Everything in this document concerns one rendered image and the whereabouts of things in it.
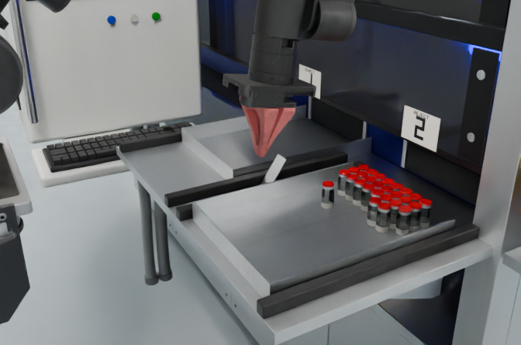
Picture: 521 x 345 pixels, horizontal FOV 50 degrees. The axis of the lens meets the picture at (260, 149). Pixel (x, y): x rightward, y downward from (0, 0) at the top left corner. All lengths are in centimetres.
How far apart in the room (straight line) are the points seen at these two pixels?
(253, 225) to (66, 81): 78
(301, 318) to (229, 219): 27
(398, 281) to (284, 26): 40
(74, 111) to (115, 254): 109
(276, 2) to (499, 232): 51
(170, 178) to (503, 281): 62
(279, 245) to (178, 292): 141
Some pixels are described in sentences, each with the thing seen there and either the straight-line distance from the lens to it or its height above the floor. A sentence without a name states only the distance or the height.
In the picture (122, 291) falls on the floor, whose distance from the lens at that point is 231.
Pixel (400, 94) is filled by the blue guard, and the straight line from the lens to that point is 102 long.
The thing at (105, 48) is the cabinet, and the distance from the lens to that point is 154.
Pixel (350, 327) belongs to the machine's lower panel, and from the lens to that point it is 136.
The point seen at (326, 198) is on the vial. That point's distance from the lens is 98.
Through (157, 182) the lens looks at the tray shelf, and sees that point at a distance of 110.
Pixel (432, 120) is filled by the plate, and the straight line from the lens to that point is 97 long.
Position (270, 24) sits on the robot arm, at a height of 124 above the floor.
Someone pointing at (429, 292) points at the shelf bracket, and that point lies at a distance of 105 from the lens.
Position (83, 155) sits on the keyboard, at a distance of 139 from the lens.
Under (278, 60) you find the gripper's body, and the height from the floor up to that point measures 120.
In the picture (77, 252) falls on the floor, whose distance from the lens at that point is 260.
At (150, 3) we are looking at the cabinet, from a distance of 156.
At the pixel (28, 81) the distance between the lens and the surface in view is 146.
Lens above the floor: 136
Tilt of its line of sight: 23 degrees down
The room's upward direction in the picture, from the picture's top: straight up
